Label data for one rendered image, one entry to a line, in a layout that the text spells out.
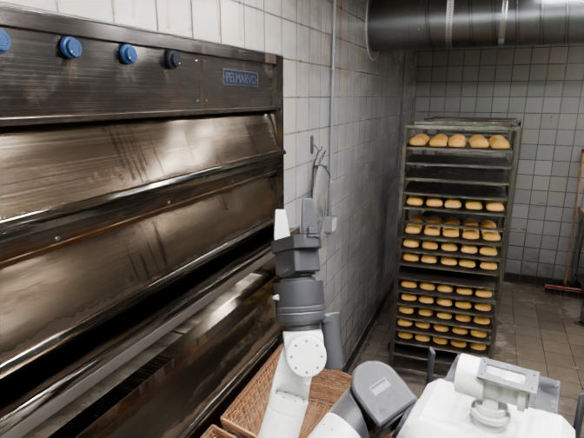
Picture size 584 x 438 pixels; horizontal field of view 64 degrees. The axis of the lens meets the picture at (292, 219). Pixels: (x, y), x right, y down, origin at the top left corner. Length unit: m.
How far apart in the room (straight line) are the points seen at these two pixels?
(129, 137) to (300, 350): 0.72
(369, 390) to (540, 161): 4.53
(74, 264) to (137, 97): 0.44
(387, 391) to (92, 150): 0.81
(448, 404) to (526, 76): 4.53
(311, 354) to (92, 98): 0.74
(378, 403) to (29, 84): 0.90
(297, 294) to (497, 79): 4.61
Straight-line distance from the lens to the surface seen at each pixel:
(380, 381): 0.96
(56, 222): 1.08
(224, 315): 1.73
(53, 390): 0.98
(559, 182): 5.35
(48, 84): 1.09
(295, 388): 0.87
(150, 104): 1.31
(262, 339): 2.00
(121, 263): 1.24
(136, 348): 1.11
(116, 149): 1.20
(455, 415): 0.93
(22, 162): 1.04
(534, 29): 3.19
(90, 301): 1.17
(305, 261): 0.79
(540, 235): 5.46
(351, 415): 0.94
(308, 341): 0.77
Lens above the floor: 1.94
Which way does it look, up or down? 15 degrees down
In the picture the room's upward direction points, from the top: straight up
